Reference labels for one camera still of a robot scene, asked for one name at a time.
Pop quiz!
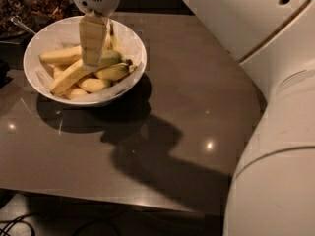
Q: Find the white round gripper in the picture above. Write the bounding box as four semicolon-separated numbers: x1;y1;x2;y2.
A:
73;0;120;72

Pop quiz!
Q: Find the large front yellow banana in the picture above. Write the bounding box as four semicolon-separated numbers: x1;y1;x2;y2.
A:
49;49;124;95

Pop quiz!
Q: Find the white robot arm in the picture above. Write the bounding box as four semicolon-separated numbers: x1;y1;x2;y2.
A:
183;0;315;236

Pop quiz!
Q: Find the long back yellow banana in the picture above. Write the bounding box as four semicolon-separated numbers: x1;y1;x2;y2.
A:
39;23;119;65

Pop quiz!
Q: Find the small right yellow banana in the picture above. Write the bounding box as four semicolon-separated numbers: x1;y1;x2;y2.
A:
94;63;137;81

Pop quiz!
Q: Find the small yellow banana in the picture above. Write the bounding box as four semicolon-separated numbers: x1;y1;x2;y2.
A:
77;78;112;93
63;87;87;100
94;63;137;81

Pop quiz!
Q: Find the small middle yellow banana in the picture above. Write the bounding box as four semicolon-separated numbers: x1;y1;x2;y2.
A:
77;78;112;93

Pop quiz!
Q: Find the small bottom yellow banana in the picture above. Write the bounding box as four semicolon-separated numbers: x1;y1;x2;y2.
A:
63;87;87;100

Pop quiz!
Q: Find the glass bowl of snacks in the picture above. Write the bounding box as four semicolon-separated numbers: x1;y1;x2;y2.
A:
0;0;70;39

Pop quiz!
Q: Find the white bowl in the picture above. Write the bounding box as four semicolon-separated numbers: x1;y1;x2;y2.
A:
23;15;148;107

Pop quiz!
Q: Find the metal spoon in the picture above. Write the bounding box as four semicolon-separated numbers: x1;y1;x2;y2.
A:
10;16;36;35

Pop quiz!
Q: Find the black floor cable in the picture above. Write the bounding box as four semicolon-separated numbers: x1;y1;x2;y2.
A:
0;212;37;236

